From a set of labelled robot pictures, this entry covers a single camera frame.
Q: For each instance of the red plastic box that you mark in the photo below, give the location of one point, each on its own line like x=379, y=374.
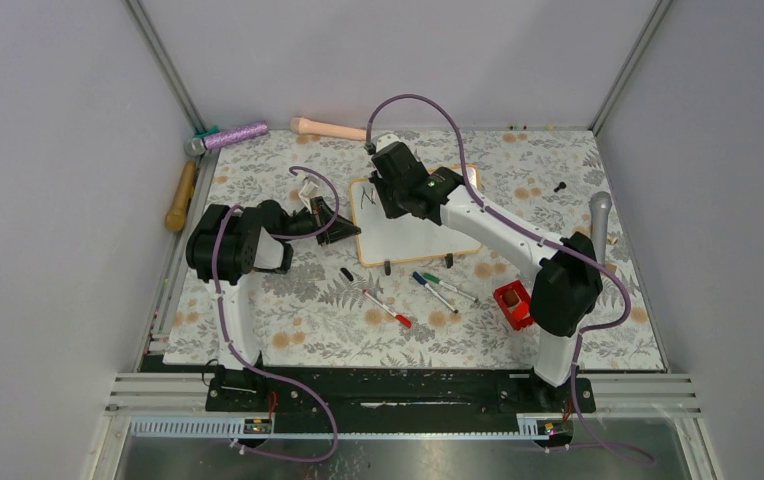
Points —
x=514, y=302

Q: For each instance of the pink toy microphone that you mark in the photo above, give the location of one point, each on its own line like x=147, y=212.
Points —
x=304, y=126

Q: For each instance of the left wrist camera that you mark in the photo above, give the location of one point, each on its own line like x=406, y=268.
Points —
x=308, y=191

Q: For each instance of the red capped marker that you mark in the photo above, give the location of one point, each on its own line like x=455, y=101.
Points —
x=403, y=320

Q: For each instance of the green capped marker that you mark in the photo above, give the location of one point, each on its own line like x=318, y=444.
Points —
x=452, y=288

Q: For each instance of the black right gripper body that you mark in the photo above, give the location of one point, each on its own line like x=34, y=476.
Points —
x=391, y=197

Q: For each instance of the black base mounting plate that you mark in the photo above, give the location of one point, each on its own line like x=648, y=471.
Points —
x=430, y=396

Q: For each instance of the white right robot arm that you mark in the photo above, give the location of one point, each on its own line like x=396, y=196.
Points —
x=566, y=281

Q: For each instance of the black marker cap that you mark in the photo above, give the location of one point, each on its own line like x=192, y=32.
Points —
x=347, y=274

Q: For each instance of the white slotted cable duct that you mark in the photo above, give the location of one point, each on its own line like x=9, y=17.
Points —
x=254, y=427

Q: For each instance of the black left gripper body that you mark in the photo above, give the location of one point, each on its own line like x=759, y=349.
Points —
x=309, y=222

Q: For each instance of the yellow framed whiteboard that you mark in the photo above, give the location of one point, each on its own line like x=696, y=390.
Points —
x=401, y=240

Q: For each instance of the blue capped marker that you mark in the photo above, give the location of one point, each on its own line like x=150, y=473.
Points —
x=426, y=284

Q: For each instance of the purple glitter toy microphone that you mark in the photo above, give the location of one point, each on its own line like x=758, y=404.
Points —
x=215, y=139

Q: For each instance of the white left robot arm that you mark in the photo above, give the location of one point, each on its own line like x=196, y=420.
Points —
x=228, y=245

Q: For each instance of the silver toy microphone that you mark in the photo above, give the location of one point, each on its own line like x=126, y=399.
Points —
x=600, y=206

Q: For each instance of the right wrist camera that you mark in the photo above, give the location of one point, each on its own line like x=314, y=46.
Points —
x=378, y=143

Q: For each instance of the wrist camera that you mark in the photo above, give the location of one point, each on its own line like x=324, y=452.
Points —
x=378, y=143
x=308, y=191

